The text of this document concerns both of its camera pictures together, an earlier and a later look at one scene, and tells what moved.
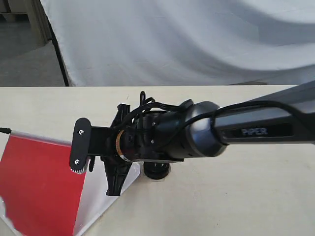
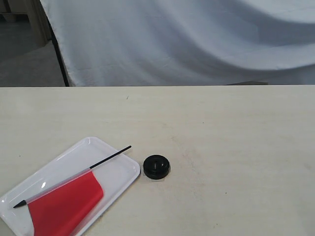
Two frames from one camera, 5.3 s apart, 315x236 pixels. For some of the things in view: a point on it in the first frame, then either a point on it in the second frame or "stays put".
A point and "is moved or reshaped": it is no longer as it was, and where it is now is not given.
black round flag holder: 156,170 stays put
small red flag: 39,191 is moved or reshaped
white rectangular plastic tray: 94,199 → 116,175
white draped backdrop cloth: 144,43 stays put
